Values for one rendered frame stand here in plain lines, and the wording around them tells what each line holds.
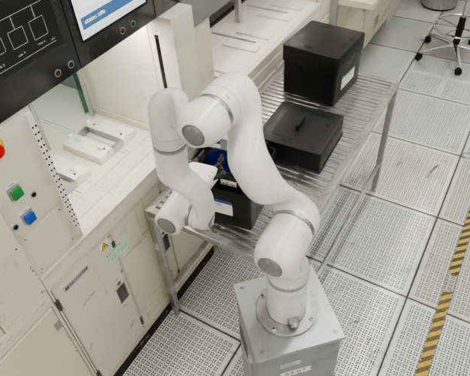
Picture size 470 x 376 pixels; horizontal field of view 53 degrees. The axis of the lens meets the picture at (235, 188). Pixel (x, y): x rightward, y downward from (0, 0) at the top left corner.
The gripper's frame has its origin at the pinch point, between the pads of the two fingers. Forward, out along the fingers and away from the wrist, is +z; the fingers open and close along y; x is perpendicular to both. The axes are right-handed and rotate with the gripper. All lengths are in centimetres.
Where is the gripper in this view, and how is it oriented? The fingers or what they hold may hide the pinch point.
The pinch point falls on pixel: (211, 157)
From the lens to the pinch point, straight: 157.1
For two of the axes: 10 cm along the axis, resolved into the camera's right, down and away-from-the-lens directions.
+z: 3.8, -6.6, 6.5
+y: 9.2, 2.2, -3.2
